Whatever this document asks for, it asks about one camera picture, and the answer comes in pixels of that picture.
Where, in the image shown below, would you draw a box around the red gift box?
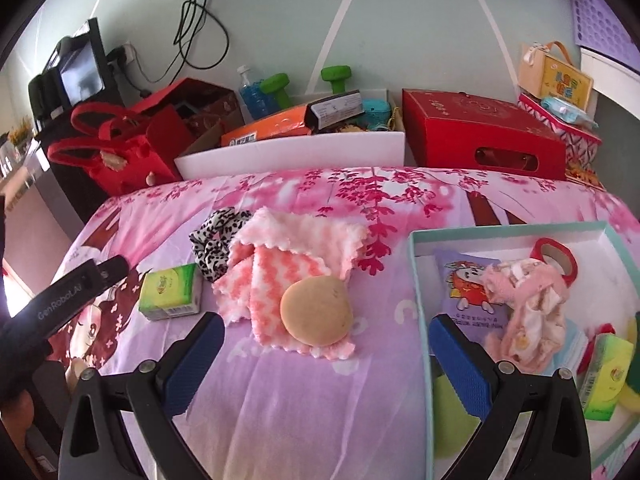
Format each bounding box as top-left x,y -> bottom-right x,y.
401,88 -> 567,181

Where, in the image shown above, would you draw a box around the purple perforated mat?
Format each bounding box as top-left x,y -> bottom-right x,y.
562,0 -> 640,71

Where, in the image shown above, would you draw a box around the teal plastic toy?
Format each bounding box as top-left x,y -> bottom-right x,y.
361,100 -> 393,131

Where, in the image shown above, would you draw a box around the red white patterned box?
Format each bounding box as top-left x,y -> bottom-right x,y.
517,92 -> 603,161

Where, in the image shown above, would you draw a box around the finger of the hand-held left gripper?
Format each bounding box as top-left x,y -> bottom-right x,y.
0,255 -> 130,403

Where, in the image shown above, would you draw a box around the black box with white label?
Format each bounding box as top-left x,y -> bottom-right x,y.
305,91 -> 365,133

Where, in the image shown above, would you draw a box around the green tissue pack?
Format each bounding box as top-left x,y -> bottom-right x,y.
580,332 -> 636,422
139,263 -> 203,322

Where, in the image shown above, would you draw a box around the red felt bag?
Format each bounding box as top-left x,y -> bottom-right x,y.
47,102 -> 183,196

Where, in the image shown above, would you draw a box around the small black monitor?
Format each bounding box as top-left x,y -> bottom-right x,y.
27,17 -> 121,116

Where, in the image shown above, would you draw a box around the pink fluffy cloth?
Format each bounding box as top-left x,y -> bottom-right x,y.
481,256 -> 571,375

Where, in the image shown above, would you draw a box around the white tray with teal rim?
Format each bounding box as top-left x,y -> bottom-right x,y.
406,220 -> 640,480

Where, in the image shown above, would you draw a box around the round beige powder puff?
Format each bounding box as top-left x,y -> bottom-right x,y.
279,275 -> 353,347

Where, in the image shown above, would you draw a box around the white foam tray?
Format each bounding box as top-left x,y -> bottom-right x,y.
174,130 -> 406,181

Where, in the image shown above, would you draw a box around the leopard print scrunchie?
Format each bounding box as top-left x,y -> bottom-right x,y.
189,206 -> 253,283

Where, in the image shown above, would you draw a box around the pink printed bed sheet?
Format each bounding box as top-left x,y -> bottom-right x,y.
0,165 -> 640,480

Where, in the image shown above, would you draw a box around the clear bottle with blue liquid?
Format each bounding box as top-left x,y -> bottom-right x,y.
236,65 -> 273,123

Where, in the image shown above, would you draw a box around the red tape roll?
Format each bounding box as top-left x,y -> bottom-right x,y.
530,237 -> 580,286

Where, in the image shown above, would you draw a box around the white desk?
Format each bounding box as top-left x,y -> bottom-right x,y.
580,47 -> 640,91

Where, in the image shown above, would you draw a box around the yellow box with handle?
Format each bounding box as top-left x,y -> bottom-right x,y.
517,40 -> 596,103

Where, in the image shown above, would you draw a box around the pink and white towel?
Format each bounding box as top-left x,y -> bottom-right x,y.
212,206 -> 371,361

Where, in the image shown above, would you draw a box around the black cables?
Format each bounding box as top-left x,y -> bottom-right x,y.
172,0 -> 231,68

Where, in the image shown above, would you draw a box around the yellow-green soft ball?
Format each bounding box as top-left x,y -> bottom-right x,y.
432,370 -> 481,461

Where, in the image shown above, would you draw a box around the red gold decorated box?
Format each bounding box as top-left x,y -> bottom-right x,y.
565,157 -> 606,191

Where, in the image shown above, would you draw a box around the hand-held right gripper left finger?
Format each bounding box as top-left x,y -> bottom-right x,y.
59,311 -> 227,480

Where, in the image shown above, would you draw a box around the blue wet wipes pack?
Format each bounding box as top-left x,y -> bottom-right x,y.
540,95 -> 598,128

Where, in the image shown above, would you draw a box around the purple snack packet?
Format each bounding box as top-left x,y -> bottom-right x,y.
434,249 -> 511,348

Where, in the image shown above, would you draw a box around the orange carton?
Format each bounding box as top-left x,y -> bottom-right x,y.
220,105 -> 313,148

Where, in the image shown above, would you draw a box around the green and yellow sponge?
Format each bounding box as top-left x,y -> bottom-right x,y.
617,310 -> 640,411

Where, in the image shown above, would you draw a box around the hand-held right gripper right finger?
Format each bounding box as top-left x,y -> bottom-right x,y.
428,314 -> 593,480

